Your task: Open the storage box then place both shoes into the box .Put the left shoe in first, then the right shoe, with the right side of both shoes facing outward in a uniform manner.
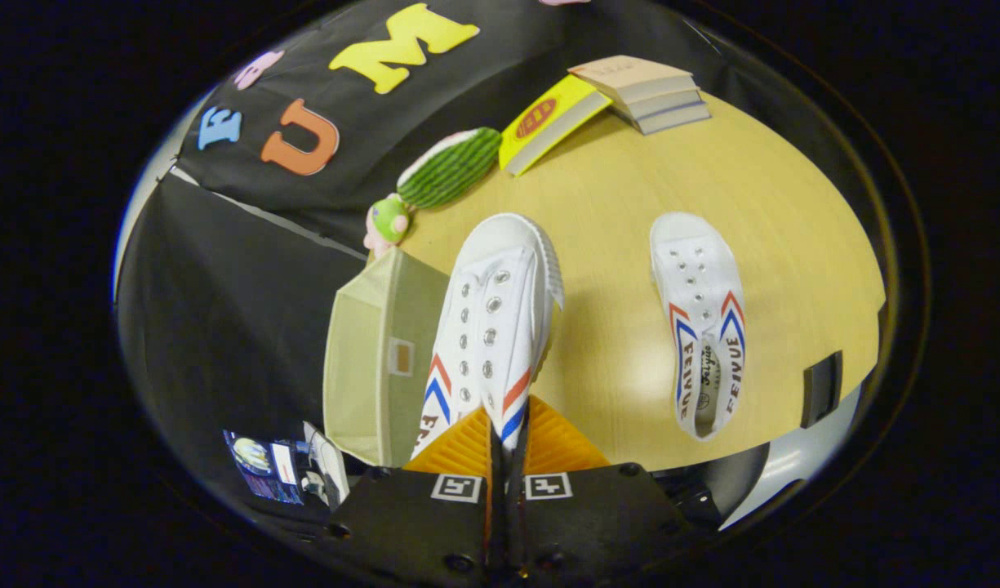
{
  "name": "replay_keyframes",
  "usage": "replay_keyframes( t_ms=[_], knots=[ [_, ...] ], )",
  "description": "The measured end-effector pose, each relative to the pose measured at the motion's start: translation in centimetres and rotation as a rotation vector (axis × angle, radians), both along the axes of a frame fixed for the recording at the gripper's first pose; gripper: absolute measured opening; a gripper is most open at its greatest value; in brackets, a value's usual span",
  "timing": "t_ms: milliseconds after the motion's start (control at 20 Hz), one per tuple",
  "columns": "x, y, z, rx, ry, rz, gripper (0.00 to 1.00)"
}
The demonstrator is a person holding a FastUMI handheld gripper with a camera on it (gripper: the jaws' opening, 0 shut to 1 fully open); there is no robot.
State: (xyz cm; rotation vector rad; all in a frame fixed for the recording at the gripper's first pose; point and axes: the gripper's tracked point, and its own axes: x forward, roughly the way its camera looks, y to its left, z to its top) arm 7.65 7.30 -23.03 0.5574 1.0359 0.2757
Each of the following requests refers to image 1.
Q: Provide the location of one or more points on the black backdrop cloth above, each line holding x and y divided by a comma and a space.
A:
222, 310

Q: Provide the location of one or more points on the white cover book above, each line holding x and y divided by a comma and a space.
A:
663, 104

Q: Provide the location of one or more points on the yellow book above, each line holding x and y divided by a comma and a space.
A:
548, 114

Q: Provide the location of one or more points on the globe print poster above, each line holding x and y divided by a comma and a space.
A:
259, 461

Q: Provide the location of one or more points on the black table edge clamp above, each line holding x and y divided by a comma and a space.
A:
822, 390

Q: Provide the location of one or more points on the pink green plush toy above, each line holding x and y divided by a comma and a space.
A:
389, 219

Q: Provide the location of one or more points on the tan cover book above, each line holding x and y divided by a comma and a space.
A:
622, 72

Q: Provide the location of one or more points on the white canvas shoe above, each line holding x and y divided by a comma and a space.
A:
700, 286
491, 327

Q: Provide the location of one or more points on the beige fabric storage box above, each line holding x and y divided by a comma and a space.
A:
369, 367

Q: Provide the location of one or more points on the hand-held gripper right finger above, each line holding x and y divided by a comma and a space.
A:
597, 523

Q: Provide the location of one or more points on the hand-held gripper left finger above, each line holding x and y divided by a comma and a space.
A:
410, 523

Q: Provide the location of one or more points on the white desk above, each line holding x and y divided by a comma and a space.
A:
330, 465

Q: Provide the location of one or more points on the watermelon slice plush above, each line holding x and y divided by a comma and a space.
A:
451, 167

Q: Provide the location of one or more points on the blue-edged white book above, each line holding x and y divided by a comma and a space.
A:
675, 121

